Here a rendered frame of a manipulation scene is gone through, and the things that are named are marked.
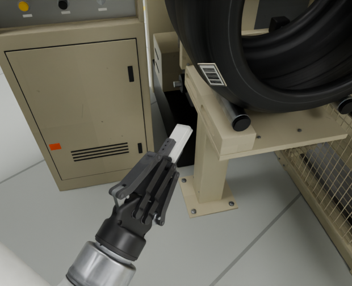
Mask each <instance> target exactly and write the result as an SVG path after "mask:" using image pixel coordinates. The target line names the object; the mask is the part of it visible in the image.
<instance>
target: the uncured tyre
mask: <svg viewBox="0 0 352 286"><path fill-rule="evenodd" d="M244 3H245V0H165V5H166V9H167V12H168V15H169V18H170V21H171V23H172V25H173V27H174V29H175V31H176V33H177V35H178V37H179V39H180V41H181V43H182V45H183V46H184V48H185V50H186V52H187V54H188V56H189V58H190V60H191V62H192V63H193V65H194V67H195V69H196V70H197V72H198V73H199V75H200V76H201V77H202V78H203V80H204V81H205V82H206V84H207V85H208V86H209V87H210V88H212V89H213V90H214V91H216V92H217V93H218V94H220V95H221V96H222V97H224V98H225V99H226V100H228V101H230V102H231V103H233V104H235V105H237V106H239V107H242V108H245V109H247V110H251V111H255V112H263V113H286V112H294V111H302V110H308V109H312V108H316V107H320V106H324V105H326V104H329V103H332V102H335V101H337V100H340V99H342V98H344V97H346V96H348V95H350V94H352V0H314V2H313V3H312V4H311V5H310V6H309V7H308V8H307V9H306V10H305V11H304V12H303V13H301V14H300V15H299V16H298V17H297V18H295V19H294V20H293V21H291V22H289V23H288V24H286V25H285V26H283V27H281V28H279V29H277V30H275V31H272V32H269V33H265V34H262V35H255V36H242V35H241V25H242V13H243V9H244ZM198 63H215V64H216V66H217V68H218V70H219V72H220V74H221V75H222V77H223V79H224V81H225V83H226V84H227V86H213V85H209V83H208V81H207V80H206V78H205V76H204V74H203V73H202V71H201V69H200V67H199V66H198Z"/></svg>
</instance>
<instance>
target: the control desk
mask: <svg viewBox="0 0 352 286"><path fill-rule="evenodd" d="M0 67H1V69H2V71H3V73H4V75H5V77H6V79H7V81H8V83H9V86H10V88H11V90H12V92H13V94H14V97H15V99H16V101H17V102H18V104H19V107H20V109H21V111H22V113H23V115H24V117H25V120H26V122H27V124H28V126H29V128H30V130H31V132H32V134H33V136H34V138H35V140H36V143H37V145H38V147H39V149H40V151H41V153H42V155H43V157H44V159H45V161H46V163H47V166H48V168H49V170H50V172H51V174H52V176H53V178H54V180H55V182H56V184H57V186H58V189H59V191H66V190H72V189H76V188H82V187H88V186H94V185H99V184H105V183H111V182H117V181H121V180H122V179H123V178H124V177H125V176H126V175H127V174H128V173H129V172H130V171H131V170H132V168H133V167H134V166H135V165H136V164H137V163H138V161H139V160H140V159H141V158H142V157H143V156H144V155H145V154H146V152H148V151H151V152H154V141H153V127H152V112H151V104H150V89H149V74H148V60H147V52H146V37H145V23H144V7H143V0H0ZM58 143H60V146H61V149H57V150H51V149H50V147H49V145H50V144H58Z"/></svg>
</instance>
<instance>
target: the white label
mask: <svg viewBox="0 0 352 286"><path fill-rule="evenodd" d="M198 66H199V67H200V69H201V71H202V73H203V74H204V76H205V78H206V80H207V81H208V83H209V85H213V86H227V84H226V83H225V81H224V79H223V77H222V75H221V74H220V72H219V70H218V68H217V66H216V64H215V63H198Z"/></svg>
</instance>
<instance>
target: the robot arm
mask: <svg viewBox="0 0 352 286"><path fill-rule="evenodd" d="M192 132H193V130H192V129H191V127H190V126H188V125H182V124H177V125H176V127H175V128H174V130H173V132H172V134H171V135H170V137H169V138H167V139H166V140H165V142H164V144H163V145H162V147H161V148H160V150H159V152H157V153H155V152H151V151H148V152H146V154H145V155H144V156H143V157H142V158H141V159H140V160H139V161H138V163H137V164H136V165H135V166H134V167H133V168H132V170H131V171H130V172H129V173H128V174H127V175H126V176H125V177H124V178H123V179H122V181H121V182H120V183H118V184H116V185H115V186H113V187H111V188H110V189H109V192H108V193H109V194H110V195H111V196H113V197H114V201H115V205H114V207H113V209H112V214H111V217H110V218H107V219H105V220H104V222H103V224H102V225H101V227H100V228H99V230H98V232H97V233H96V235H95V240H96V242H93V241H87V242H86V243H85V244H84V246H83V248H82V249H81V251H80V252H79V254H78V256H77V257H76V259H75V261H74V262H73V264H72V266H70V268H69V269H68V272H67V274H66V275H65V276H64V278H63V279H62V280H61V281H60V283H59V284H58V285H57V286H129V284H130V282H131V280H132V278H133V276H134V274H135V273H136V267H135V266H134V265H133V264H132V263H131V262H132V261H133V262H134V261H136V260H137V259H138V257H139V255H140V254H141V252H142V250H143V248H144V246H145V244H146V239H145V238H144V236H145V235H146V233H147V232H148V231H150V229H151V227H152V226H153V225H159V226H163V225H164V223H165V216H166V211H167V208H168V206H169V203H170V200H171V197H172V195H173V192H174V189H175V187H176V184H177V181H178V178H179V172H178V171H177V170H176V167H177V166H176V163H177V162H178V160H179V158H180V156H181V154H182V152H183V148H184V146H185V144H186V142H187V140H188V138H189V137H190V135H191V133H192ZM171 177H172V178H171ZM0 286H51V285H50V284H49V283H48V282H47V281H46V280H45V279H43V278H42V277H41V276H40V275H39V274H38V273H37V272H36V271H34V270H33V269H32V268H31V267H30V266H29V265H28V264H26V263H25V262H24V261H23V260H21V259H20V258H19V257H18V256H17V255H16V254H15V253H14V252H12V251H11V250H10V249H9V248H8V247H7V246H6V245H4V244H3V243H2V242H1V241H0Z"/></svg>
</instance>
